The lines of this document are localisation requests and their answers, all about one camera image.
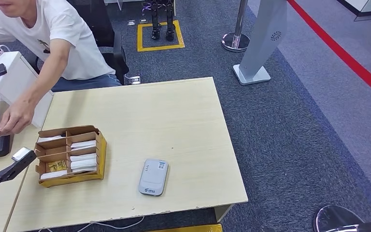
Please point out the person's left hand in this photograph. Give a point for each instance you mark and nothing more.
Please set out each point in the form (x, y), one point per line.
(16, 118)

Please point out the person's left forearm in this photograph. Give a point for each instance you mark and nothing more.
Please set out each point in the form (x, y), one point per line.
(41, 83)

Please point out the white key card stack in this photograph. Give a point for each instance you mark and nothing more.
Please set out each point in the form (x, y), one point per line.
(48, 139)
(83, 157)
(52, 175)
(83, 144)
(83, 166)

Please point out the cardboard card organizer box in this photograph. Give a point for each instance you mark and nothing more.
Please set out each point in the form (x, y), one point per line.
(100, 160)

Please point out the person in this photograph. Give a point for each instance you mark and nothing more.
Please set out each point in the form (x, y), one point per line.
(54, 25)

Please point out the grey card reader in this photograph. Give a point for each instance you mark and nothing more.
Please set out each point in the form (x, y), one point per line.
(153, 177)

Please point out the white box stand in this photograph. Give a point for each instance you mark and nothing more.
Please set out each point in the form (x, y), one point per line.
(12, 83)

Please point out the yellow packet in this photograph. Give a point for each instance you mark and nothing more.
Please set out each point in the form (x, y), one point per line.
(57, 166)

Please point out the silver floor socket plate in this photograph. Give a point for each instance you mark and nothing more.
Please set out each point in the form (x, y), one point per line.
(131, 22)
(144, 21)
(135, 80)

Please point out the black office chair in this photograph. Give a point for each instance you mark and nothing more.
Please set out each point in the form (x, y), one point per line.
(102, 25)

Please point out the small black humanoid robot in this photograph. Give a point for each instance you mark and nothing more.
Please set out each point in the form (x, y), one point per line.
(155, 19)

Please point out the yellow floor tape strip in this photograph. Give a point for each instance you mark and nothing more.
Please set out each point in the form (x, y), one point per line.
(188, 229)

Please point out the pale table leg panel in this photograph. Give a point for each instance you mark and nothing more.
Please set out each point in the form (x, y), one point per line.
(222, 213)

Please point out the grey kiosk stand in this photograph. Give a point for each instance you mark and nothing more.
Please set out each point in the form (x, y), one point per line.
(262, 38)

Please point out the red barrier belt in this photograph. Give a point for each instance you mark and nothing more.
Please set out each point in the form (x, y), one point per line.
(339, 45)

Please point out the chrome stanchion base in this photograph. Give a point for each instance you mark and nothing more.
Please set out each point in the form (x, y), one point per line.
(336, 219)

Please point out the chrome stanchion post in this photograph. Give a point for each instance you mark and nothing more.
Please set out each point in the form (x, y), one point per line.
(235, 41)

